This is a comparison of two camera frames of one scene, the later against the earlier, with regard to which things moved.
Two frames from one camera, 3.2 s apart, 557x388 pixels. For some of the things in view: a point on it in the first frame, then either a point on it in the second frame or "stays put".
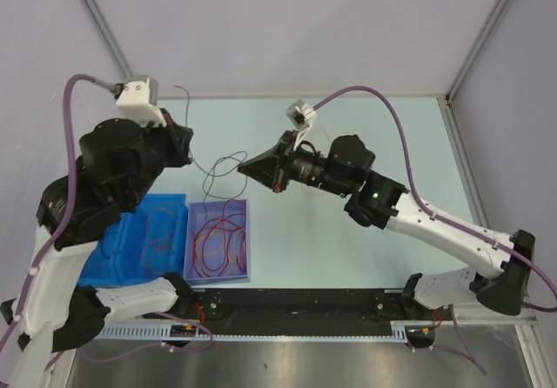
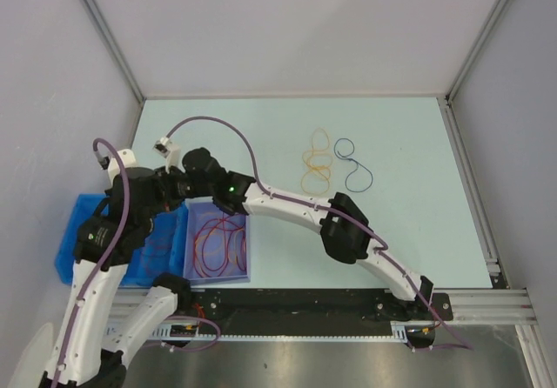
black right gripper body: x=294 y=163 → x=175 y=190
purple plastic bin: x=216 y=243 stays put
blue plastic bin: x=142 y=247 stays put
